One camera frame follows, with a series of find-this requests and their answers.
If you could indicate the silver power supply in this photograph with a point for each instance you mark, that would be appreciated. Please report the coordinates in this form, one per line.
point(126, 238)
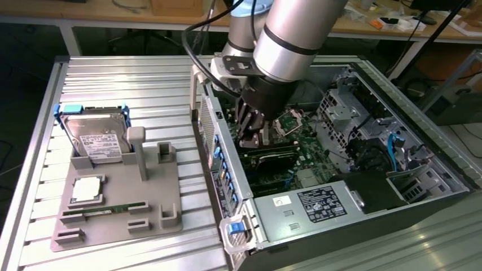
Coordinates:
point(286, 220)

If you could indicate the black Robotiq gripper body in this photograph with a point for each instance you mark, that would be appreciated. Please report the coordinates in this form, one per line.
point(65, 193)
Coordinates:
point(269, 96)

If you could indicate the hard disk in blue carrier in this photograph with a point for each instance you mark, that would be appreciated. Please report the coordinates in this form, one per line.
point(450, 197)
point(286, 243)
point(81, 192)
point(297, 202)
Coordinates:
point(94, 132)

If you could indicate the black plastic air shroud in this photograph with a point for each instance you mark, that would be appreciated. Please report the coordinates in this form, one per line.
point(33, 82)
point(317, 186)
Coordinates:
point(369, 192)

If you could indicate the white flat box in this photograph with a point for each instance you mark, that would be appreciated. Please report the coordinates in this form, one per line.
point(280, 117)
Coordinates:
point(466, 28)

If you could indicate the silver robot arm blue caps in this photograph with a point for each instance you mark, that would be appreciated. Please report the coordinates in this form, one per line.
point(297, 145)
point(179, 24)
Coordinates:
point(294, 36)

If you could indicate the open black PC case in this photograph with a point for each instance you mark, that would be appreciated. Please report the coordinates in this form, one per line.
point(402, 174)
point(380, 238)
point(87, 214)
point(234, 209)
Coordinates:
point(338, 248)

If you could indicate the black slanted stand pole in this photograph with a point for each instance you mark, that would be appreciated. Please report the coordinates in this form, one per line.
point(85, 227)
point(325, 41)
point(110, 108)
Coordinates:
point(441, 27)

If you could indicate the wooden desk white frame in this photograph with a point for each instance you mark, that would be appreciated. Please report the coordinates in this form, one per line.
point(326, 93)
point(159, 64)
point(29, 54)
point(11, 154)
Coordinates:
point(94, 14)

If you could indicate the silver CPU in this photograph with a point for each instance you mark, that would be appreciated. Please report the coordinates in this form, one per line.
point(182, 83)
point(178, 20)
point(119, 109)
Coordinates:
point(87, 190)

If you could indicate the silver perforated disk bay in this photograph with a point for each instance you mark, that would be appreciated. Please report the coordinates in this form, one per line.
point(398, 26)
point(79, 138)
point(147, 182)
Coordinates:
point(418, 186)

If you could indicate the silver disk bay cage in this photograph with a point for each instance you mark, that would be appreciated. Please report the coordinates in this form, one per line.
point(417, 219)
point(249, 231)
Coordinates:
point(338, 113)

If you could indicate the black monitor stand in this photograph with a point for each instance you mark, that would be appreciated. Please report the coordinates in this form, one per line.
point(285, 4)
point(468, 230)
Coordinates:
point(428, 19)

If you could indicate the silver socket cover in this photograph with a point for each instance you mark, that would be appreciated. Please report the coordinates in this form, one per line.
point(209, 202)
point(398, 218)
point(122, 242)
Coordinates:
point(280, 122)

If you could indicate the blue case latch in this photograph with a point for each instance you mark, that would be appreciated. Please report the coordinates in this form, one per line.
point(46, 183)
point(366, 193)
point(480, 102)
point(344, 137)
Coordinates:
point(235, 228)

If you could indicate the green Dell motherboard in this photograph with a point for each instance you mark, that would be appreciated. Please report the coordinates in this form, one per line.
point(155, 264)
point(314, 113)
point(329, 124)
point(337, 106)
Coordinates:
point(317, 152)

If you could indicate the dark grey floor unit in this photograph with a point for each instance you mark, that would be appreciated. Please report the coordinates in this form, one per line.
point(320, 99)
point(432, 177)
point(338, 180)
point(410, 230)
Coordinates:
point(460, 107)

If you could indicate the grey parts rack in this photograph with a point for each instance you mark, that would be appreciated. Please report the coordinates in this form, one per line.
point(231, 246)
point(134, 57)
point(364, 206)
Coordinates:
point(113, 226)

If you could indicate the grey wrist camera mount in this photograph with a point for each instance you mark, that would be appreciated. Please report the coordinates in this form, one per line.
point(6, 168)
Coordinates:
point(230, 70)

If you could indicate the silver chipset heat sink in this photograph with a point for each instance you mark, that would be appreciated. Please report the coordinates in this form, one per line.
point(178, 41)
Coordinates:
point(308, 178)

